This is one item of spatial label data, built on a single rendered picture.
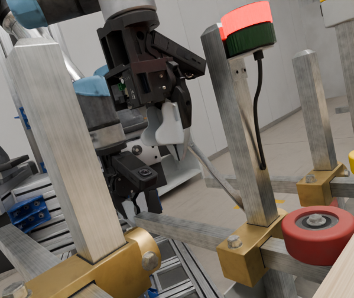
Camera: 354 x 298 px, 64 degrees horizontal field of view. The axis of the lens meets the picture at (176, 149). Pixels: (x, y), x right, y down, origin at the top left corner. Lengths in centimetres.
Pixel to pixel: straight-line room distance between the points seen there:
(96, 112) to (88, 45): 294
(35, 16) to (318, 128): 55
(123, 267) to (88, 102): 41
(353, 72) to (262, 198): 52
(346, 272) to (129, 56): 34
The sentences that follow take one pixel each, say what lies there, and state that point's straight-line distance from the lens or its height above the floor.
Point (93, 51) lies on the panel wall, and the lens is 354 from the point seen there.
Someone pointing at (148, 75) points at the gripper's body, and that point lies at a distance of 38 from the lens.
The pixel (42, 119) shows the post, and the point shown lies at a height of 110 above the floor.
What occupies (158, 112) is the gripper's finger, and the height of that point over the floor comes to 107.
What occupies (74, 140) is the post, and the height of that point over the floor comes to 108.
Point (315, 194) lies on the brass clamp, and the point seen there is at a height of 84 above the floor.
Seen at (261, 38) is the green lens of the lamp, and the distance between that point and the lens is 37.
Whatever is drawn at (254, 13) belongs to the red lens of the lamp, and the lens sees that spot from 38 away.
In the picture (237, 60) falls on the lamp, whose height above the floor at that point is 111.
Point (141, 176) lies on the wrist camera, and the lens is 57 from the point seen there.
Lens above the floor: 109
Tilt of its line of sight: 10 degrees down
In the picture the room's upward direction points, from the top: 16 degrees counter-clockwise
